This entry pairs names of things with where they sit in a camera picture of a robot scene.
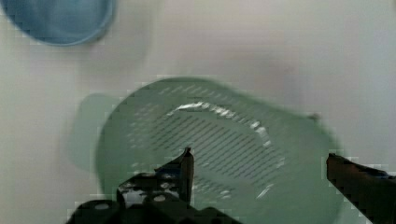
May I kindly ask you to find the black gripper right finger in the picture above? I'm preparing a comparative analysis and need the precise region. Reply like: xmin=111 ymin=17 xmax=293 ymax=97
xmin=326 ymin=153 xmax=396 ymax=224

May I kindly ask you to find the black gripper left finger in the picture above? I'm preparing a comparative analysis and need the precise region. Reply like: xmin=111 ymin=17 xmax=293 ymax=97
xmin=155 ymin=147 xmax=194 ymax=203

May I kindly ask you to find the green oval plastic strainer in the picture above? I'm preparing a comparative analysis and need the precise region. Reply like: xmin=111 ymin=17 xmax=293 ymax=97
xmin=67 ymin=77 xmax=342 ymax=224

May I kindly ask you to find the blue plastic bowl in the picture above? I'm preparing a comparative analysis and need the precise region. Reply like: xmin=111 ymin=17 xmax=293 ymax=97
xmin=1 ymin=0 xmax=117 ymax=47

